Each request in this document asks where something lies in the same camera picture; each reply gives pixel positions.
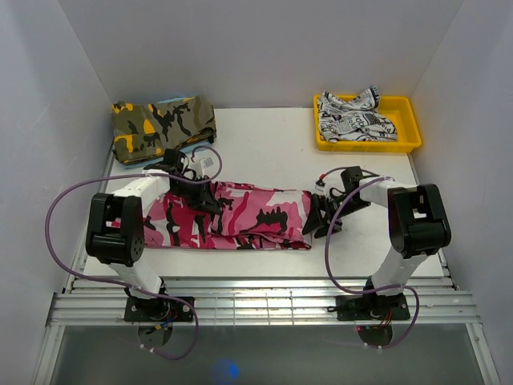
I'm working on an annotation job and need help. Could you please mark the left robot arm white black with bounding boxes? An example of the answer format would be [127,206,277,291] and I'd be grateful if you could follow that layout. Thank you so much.
[86,149,221,322]

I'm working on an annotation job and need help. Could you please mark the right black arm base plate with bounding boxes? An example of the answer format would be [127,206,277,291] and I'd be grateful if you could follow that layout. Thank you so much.
[334,294,410,321]

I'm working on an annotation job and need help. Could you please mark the pink camouflage trousers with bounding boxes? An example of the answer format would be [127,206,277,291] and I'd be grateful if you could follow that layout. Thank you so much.
[143,182,312,250]

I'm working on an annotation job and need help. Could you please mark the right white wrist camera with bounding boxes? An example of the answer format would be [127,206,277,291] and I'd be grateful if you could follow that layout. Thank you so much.
[315,175,325,192]

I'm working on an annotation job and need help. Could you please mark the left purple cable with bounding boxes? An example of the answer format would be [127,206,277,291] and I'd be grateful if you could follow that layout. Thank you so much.
[44,145,224,359]

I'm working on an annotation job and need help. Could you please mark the green camouflage folded trousers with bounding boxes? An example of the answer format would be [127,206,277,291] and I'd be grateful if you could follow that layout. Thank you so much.
[111,95,216,164]

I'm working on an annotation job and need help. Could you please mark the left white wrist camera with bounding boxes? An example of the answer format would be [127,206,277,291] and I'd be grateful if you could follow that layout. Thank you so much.
[188,156,216,179]

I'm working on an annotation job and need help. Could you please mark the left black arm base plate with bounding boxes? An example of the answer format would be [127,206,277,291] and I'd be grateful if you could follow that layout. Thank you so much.
[123,297,195,322]

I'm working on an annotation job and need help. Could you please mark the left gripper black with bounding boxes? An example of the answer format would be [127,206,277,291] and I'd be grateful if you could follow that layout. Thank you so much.
[170,175,220,215]

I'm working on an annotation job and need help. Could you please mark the purple cable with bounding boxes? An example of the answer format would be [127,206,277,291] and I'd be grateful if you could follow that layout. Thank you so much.
[316,166,420,351]
[44,145,224,359]

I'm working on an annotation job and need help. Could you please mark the aluminium frame rail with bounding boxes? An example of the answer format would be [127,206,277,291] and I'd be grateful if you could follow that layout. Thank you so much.
[47,277,480,326]

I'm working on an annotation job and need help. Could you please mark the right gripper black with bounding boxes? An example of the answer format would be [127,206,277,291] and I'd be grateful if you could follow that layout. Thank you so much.
[301,192,371,238]

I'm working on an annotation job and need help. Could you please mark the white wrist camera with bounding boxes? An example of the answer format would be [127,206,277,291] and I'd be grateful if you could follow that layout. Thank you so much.
[188,156,216,179]
[315,175,325,192]

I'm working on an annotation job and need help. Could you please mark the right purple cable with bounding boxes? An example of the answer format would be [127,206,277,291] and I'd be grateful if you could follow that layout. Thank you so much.
[316,166,420,351]

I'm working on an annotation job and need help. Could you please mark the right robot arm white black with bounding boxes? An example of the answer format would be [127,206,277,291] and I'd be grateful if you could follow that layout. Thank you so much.
[302,166,451,322]

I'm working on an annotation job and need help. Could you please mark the light blue folded garment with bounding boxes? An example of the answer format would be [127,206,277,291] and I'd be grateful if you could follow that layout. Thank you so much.
[119,95,213,169]

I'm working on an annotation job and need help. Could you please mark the yellow plastic tray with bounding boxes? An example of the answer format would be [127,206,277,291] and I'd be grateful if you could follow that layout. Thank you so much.
[313,94,422,154]

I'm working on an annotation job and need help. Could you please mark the white black newsprint trousers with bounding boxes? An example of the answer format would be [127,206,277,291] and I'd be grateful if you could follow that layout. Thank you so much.
[316,86,398,143]

